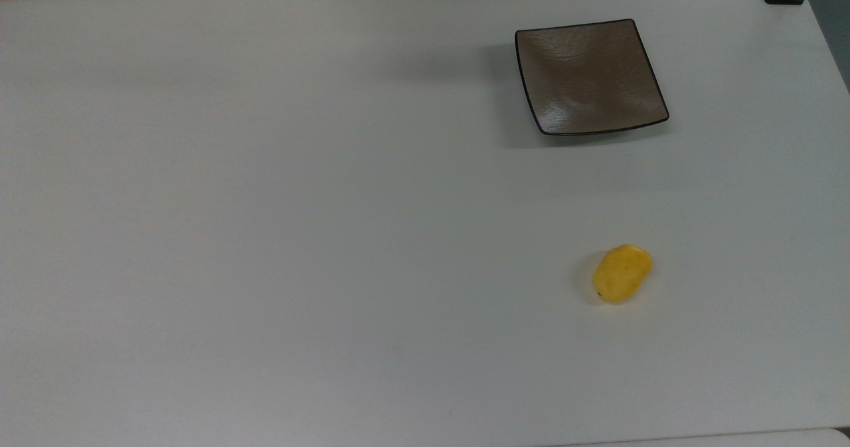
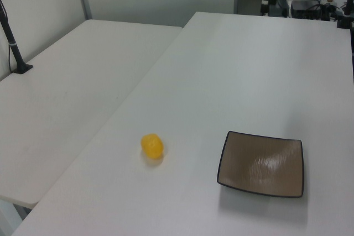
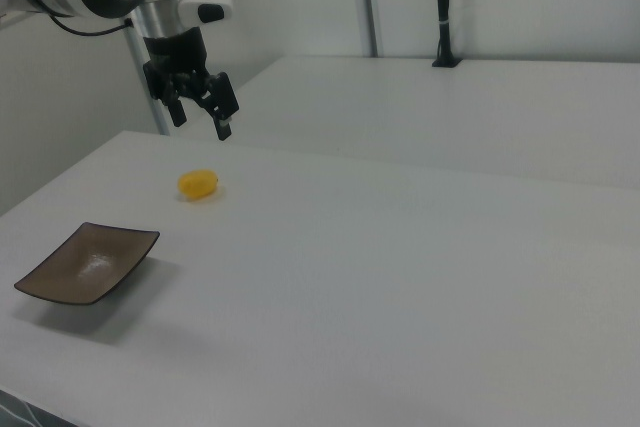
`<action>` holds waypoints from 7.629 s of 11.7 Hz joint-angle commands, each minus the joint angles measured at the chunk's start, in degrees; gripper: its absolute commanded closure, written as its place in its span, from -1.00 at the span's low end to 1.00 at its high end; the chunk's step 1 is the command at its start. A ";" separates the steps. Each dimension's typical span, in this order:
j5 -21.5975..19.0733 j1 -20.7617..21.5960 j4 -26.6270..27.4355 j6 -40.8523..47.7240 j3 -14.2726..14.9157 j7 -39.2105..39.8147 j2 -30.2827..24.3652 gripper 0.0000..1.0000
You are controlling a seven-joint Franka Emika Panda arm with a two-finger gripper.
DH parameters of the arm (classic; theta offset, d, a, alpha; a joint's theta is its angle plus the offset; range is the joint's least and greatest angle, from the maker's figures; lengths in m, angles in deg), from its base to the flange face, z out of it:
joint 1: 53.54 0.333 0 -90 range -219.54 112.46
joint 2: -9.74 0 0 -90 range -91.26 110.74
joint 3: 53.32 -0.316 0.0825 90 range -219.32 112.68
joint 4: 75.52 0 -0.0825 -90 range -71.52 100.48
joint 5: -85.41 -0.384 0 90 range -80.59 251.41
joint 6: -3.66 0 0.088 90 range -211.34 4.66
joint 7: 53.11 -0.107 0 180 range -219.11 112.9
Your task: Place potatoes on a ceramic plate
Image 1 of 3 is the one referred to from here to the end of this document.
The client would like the square brown ceramic plate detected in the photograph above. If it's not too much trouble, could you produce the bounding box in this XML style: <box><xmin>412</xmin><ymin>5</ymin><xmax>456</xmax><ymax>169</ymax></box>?
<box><xmin>515</xmin><ymin>18</ymin><xmax>670</xmax><ymax>136</ymax></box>

